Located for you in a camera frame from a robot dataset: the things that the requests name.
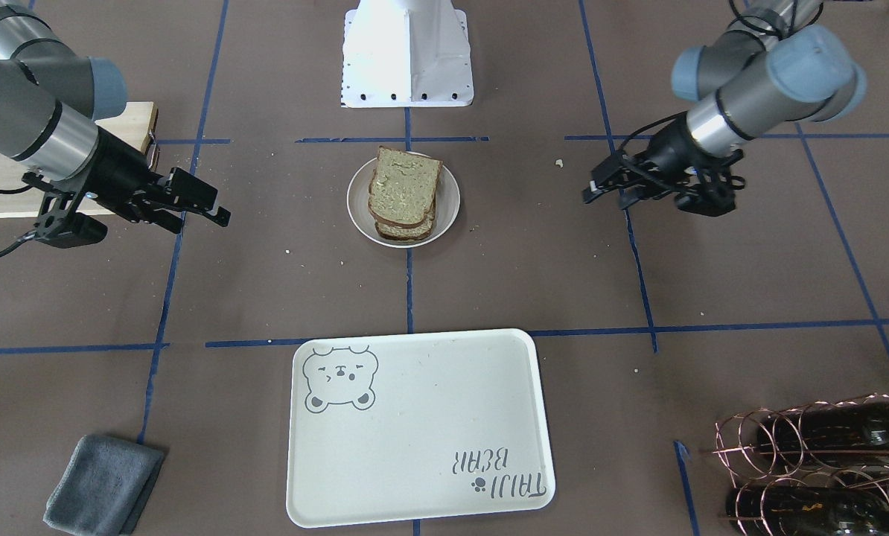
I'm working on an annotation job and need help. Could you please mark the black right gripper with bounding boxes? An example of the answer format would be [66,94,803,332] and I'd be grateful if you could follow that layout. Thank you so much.
[22,127,232,235]

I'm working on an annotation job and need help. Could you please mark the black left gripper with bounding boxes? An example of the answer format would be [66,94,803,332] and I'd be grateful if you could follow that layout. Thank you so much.
[583,112,744,210]

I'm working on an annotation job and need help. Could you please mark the bread slice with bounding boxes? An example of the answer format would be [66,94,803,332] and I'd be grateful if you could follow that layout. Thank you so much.
[369,146,444,229]
[374,203,436,242]

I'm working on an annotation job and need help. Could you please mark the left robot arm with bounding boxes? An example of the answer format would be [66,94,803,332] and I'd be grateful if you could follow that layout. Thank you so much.
[583,1,867,217]

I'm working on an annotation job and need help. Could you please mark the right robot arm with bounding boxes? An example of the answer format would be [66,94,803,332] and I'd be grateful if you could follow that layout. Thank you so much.
[0,1,230,248]

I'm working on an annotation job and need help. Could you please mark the cream bear tray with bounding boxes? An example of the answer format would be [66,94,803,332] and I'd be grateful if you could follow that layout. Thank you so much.
[285,328,556,529]

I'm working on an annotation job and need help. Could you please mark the wooden cutting board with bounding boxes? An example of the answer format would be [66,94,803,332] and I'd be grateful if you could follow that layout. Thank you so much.
[0,101,159,218]

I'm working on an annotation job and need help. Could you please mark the white round plate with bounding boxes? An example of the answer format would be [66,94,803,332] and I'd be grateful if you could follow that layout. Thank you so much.
[346,157,462,249]

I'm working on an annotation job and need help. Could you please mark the grey folded cloth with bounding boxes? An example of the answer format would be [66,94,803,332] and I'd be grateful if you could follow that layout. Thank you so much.
[42,434,165,535]

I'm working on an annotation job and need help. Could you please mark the dark green wine bottle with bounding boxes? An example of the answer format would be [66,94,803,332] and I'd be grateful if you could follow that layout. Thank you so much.
[756,401,889,468]

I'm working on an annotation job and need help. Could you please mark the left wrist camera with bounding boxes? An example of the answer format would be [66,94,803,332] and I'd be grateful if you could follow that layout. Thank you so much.
[674,169,745,217]

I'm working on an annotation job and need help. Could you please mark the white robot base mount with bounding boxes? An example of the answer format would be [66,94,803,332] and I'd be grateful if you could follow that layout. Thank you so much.
[340,1,475,109]

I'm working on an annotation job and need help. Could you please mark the copper wire bottle rack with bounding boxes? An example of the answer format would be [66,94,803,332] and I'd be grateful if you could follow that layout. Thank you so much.
[709,394,889,535]

